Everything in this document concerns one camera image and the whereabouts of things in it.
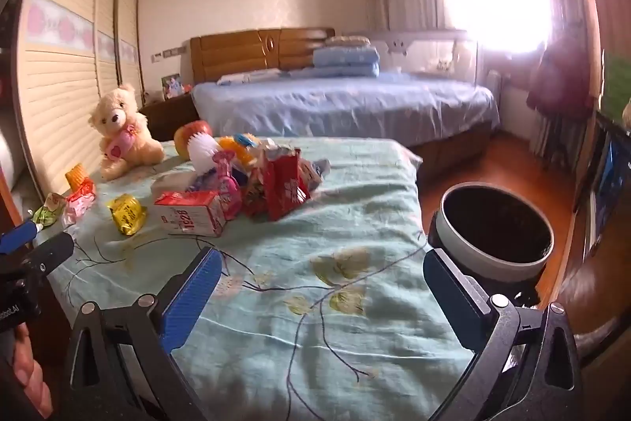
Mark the dark red hanging coat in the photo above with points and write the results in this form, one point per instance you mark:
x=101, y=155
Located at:
x=557, y=80

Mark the beige patterned pillow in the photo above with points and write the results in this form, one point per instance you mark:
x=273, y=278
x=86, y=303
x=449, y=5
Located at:
x=347, y=40

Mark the white rimmed black bin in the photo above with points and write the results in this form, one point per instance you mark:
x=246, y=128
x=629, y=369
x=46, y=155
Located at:
x=473, y=249

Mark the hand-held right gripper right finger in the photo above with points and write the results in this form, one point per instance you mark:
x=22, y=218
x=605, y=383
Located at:
x=453, y=297

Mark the blue foam fruit net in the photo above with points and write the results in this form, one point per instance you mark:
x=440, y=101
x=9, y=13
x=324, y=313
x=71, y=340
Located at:
x=245, y=139

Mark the wall switch panel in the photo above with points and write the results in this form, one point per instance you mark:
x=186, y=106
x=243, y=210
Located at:
x=170, y=52

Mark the orange snack packet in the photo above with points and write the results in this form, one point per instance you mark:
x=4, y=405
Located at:
x=76, y=177

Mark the blue printed pillow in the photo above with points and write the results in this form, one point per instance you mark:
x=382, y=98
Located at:
x=246, y=78

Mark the bed with blue sheet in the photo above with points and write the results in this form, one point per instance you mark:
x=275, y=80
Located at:
x=345, y=105

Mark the green floral blanket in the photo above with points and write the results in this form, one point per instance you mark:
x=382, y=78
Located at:
x=320, y=253

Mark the pink candy bag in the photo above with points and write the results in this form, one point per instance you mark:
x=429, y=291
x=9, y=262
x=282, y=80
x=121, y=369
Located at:
x=79, y=203

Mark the red and white carton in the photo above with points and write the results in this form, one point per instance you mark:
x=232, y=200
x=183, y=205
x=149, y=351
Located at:
x=192, y=214

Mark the wooden headboard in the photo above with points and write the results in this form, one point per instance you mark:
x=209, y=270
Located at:
x=236, y=51

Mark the white radiator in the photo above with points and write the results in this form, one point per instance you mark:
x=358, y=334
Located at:
x=494, y=83

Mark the dark red snack wrapper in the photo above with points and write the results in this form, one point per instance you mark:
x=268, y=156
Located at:
x=254, y=196

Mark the photo frame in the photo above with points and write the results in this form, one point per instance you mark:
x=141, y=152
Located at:
x=171, y=85

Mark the yellow foil wrapper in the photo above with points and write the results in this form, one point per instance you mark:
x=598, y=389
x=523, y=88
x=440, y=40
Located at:
x=127, y=214

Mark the white foam fruit net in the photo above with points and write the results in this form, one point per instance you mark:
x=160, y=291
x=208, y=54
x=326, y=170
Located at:
x=204, y=152

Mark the green candy wrapper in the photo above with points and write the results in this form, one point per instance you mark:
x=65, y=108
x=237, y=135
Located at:
x=49, y=211

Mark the folded blue quilt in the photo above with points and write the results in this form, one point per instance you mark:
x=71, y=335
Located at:
x=345, y=58

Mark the cream sliding door wardrobe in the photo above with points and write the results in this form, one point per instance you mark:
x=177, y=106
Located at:
x=64, y=56

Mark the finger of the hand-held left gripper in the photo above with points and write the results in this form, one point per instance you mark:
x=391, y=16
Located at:
x=19, y=236
x=49, y=251

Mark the person's left hand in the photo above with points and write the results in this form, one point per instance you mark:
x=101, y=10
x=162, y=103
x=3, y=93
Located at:
x=27, y=362

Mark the orange foam fruit net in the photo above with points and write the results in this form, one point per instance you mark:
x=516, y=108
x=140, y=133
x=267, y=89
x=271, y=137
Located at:
x=229, y=146

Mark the black framed television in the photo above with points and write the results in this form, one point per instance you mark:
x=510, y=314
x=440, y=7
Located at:
x=609, y=184

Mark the blue and white torn packet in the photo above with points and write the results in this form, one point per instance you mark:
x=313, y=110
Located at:
x=315, y=172

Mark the cream teddy bear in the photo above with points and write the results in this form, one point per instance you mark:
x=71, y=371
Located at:
x=118, y=125

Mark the white bed guard rail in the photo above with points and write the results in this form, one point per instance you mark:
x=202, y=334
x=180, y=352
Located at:
x=424, y=51

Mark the red apple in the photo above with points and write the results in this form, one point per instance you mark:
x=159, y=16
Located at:
x=190, y=132

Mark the pink printed packet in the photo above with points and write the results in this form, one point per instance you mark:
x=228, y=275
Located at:
x=224, y=184

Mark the dark wooden nightstand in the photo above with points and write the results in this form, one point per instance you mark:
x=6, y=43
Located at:
x=167, y=115

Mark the brown furry ornament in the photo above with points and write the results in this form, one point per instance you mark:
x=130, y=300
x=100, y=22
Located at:
x=627, y=115

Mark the red snack bag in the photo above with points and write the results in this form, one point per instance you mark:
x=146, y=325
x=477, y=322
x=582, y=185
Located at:
x=283, y=191

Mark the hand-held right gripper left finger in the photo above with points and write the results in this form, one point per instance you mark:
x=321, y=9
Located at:
x=192, y=297

